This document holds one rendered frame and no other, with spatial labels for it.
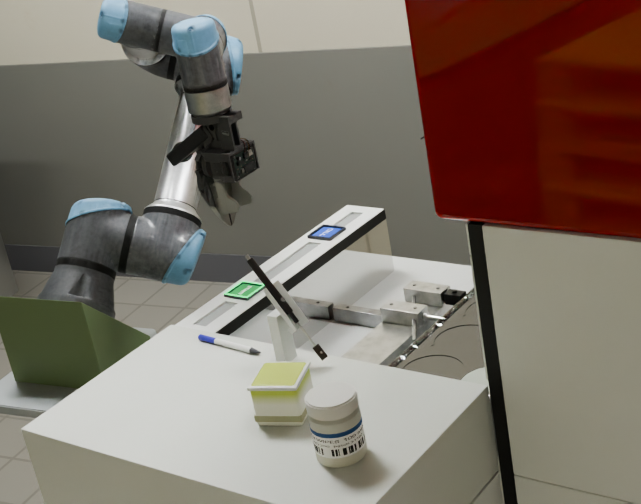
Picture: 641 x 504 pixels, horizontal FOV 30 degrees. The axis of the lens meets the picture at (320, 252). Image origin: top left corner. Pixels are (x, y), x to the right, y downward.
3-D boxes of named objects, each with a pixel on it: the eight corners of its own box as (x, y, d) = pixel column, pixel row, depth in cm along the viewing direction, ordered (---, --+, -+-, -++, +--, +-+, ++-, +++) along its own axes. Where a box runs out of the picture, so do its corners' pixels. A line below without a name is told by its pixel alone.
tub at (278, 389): (318, 400, 173) (310, 359, 171) (304, 428, 167) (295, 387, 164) (271, 400, 176) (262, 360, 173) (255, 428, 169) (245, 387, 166)
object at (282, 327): (317, 358, 185) (302, 282, 180) (303, 370, 182) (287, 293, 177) (287, 352, 189) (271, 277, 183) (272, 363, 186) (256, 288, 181)
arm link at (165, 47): (171, 2, 207) (163, 15, 197) (233, 17, 209) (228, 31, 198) (162, 45, 211) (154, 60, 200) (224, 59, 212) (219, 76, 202)
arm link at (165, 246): (117, 280, 233) (178, 39, 250) (192, 296, 235) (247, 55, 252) (117, 263, 222) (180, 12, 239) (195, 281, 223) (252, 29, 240)
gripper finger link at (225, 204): (239, 234, 203) (229, 185, 200) (214, 231, 207) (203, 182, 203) (250, 227, 206) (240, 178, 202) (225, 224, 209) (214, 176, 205)
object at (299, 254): (395, 269, 245) (385, 207, 239) (228, 404, 206) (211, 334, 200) (358, 264, 250) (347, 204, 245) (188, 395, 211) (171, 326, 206)
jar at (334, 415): (377, 445, 160) (366, 385, 156) (348, 474, 155) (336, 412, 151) (335, 435, 164) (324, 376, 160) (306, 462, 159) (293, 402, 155)
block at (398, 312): (429, 319, 209) (427, 304, 208) (419, 327, 207) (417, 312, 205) (391, 312, 214) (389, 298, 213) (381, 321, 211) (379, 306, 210)
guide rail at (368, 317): (579, 356, 200) (578, 340, 199) (574, 362, 199) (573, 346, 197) (340, 316, 229) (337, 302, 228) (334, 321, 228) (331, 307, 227)
